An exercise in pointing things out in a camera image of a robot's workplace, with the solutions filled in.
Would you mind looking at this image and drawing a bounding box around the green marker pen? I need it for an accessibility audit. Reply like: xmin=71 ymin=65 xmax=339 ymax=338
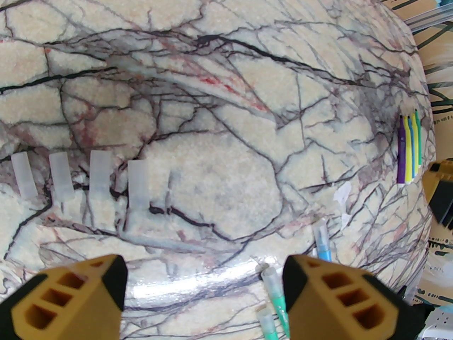
xmin=415 ymin=109 xmax=423 ymax=170
xmin=257 ymin=308 xmax=282 ymax=340
xmin=256 ymin=261 xmax=291 ymax=340

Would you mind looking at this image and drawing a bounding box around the purple marker pen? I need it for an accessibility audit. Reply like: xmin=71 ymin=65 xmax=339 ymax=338
xmin=396 ymin=115 xmax=407 ymax=185

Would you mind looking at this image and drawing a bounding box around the yellow marker pen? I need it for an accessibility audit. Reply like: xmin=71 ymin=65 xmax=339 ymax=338
xmin=412 ymin=108 xmax=420 ymax=171
xmin=405 ymin=114 xmax=413 ymax=184

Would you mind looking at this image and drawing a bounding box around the clear plastic scrap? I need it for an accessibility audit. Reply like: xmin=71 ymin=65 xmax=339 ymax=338
xmin=334 ymin=182 xmax=351 ymax=204

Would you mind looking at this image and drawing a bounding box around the blue marker pen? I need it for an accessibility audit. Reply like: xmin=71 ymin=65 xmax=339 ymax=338
xmin=408 ymin=116 xmax=417 ymax=177
xmin=313 ymin=220 xmax=333 ymax=263

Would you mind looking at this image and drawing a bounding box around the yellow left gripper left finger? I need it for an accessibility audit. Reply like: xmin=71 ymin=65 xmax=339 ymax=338
xmin=0 ymin=255 xmax=128 ymax=340

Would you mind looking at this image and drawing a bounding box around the aluminium frame post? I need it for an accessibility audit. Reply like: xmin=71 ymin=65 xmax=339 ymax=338
xmin=403 ymin=4 xmax=453 ymax=31

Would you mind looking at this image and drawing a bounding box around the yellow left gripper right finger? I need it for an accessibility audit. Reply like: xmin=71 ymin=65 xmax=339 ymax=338
xmin=283 ymin=255 xmax=425 ymax=340

